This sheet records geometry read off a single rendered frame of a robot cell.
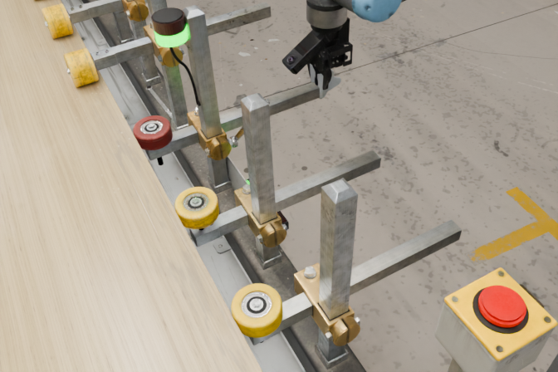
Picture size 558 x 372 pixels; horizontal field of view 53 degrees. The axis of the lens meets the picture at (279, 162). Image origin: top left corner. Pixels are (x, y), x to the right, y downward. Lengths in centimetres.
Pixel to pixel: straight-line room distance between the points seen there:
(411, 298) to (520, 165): 84
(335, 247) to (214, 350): 24
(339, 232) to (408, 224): 145
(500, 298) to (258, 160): 54
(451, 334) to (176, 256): 55
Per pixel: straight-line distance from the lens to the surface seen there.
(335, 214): 73
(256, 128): 92
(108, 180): 115
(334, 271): 83
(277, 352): 119
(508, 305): 55
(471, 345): 56
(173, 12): 108
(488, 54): 320
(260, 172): 99
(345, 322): 94
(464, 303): 55
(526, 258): 222
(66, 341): 95
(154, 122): 125
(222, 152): 124
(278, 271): 119
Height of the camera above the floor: 167
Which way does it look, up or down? 44 degrees down
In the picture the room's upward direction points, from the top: 3 degrees counter-clockwise
